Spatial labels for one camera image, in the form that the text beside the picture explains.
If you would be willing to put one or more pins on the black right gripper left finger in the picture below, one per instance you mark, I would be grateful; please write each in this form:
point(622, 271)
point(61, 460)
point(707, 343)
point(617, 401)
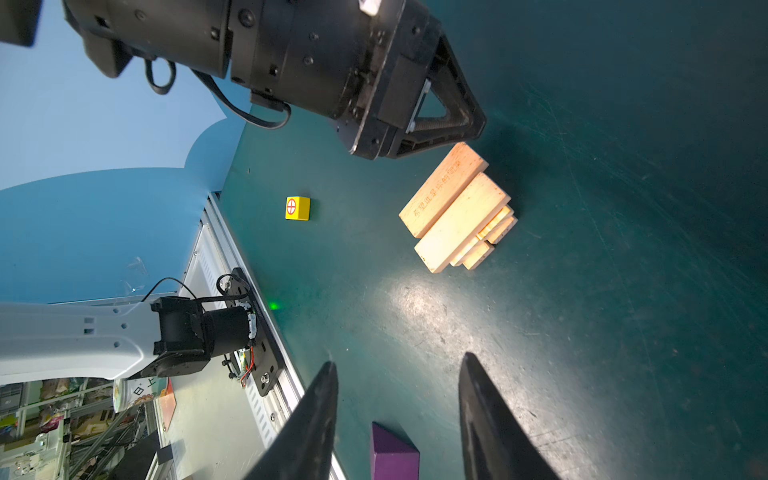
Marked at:
point(303, 449)

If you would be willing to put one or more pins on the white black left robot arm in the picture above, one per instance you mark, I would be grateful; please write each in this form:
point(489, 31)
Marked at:
point(111, 127)

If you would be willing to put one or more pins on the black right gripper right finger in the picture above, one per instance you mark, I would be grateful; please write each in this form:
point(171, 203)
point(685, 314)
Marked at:
point(494, 445)

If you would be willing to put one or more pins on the yellow cube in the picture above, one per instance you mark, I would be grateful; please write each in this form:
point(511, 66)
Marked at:
point(297, 208)

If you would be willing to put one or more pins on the light wood block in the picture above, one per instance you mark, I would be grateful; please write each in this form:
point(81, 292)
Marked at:
point(458, 168)

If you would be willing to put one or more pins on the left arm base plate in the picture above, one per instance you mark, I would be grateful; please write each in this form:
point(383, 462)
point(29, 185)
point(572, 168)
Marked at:
point(261, 361)

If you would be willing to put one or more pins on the purple block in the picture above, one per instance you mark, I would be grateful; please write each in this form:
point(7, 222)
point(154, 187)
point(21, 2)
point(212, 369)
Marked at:
point(392, 458)

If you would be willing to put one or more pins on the aluminium front rail base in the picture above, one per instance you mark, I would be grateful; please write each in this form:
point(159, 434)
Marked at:
point(246, 414)

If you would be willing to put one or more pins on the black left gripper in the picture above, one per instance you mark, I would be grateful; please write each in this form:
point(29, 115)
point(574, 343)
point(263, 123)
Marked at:
point(365, 73)

